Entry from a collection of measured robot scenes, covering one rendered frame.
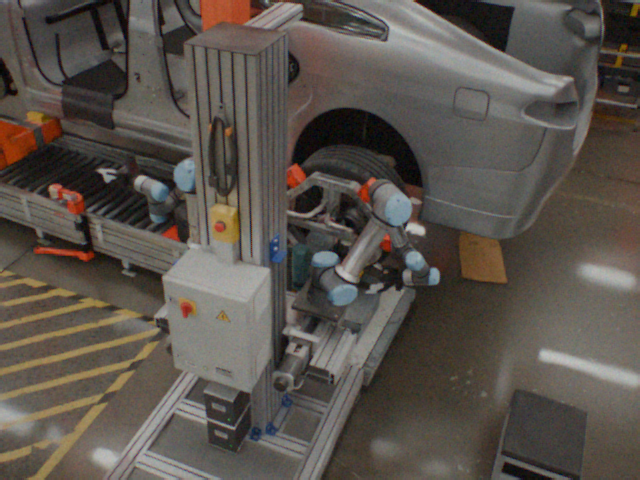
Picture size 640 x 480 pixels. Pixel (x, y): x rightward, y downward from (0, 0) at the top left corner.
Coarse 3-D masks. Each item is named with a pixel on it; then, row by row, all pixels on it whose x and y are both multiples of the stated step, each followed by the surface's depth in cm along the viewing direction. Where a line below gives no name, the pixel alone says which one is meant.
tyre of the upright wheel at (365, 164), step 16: (320, 160) 319; (336, 160) 315; (352, 160) 316; (368, 160) 320; (384, 160) 325; (336, 176) 316; (352, 176) 312; (368, 176) 311; (384, 176) 317; (384, 256) 329
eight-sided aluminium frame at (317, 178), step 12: (312, 180) 313; (324, 180) 310; (336, 180) 312; (348, 180) 311; (288, 192) 325; (300, 192) 321; (348, 192) 307; (288, 204) 328; (360, 204) 309; (300, 240) 343; (312, 252) 344
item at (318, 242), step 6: (324, 216) 322; (318, 222) 318; (324, 222) 316; (336, 222) 319; (342, 222) 322; (312, 234) 312; (318, 234) 310; (324, 234) 310; (306, 240) 316; (312, 240) 314; (318, 240) 312; (324, 240) 311; (330, 240) 312; (336, 240) 317; (312, 246) 316; (318, 246) 314; (324, 246) 313; (330, 246) 313; (318, 252) 316
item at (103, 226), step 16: (0, 192) 436; (16, 192) 427; (32, 208) 428; (48, 208) 421; (64, 208) 413; (96, 224) 406; (112, 224) 400; (128, 224) 400; (128, 240) 402; (144, 240) 396; (160, 240) 388; (176, 256) 388
